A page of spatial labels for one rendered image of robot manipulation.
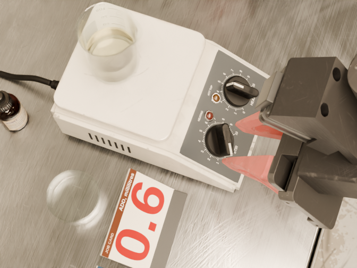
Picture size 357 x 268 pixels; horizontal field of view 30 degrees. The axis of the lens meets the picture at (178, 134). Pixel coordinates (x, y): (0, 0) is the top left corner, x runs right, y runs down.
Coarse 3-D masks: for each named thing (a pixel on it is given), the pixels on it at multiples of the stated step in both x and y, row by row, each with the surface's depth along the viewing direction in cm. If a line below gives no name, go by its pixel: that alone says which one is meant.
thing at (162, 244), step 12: (168, 192) 69; (180, 192) 69; (168, 204) 68; (180, 204) 68; (168, 216) 68; (180, 216) 68; (168, 228) 68; (156, 240) 67; (168, 240) 67; (156, 252) 67; (168, 252) 67; (120, 264) 67; (132, 264) 65; (156, 264) 67
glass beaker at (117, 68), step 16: (112, 0) 58; (80, 16) 58; (96, 16) 60; (112, 16) 61; (128, 16) 59; (80, 32) 59; (128, 48) 58; (96, 64) 60; (112, 64) 59; (128, 64) 61; (112, 80) 62
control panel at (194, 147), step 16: (224, 64) 67; (240, 64) 68; (208, 80) 66; (224, 80) 67; (256, 80) 69; (208, 96) 66; (224, 96) 67; (224, 112) 67; (240, 112) 68; (256, 112) 68; (192, 128) 65; (208, 128) 66; (192, 144) 65; (240, 144) 67; (208, 160) 65; (224, 176) 66; (240, 176) 67
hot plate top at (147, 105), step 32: (160, 32) 65; (192, 32) 65; (160, 64) 64; (192, 64) 64; (64, 96) 63; (96, 96) 63; (128, 96) 63; (160, 96) 63; (128, 128) 62; (160, 128) 62
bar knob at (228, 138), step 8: (216, 128) 65; (224, 128) 64; (208, 136) 65; (216, 136) 65; (224, 136) 64; (232, 136) 66; (208, 144) 65; (216, 144) 65; (224, 144) 64; (232, 144) 65; (216, 152) 65; (224, 152) 65; (232, 152) 64
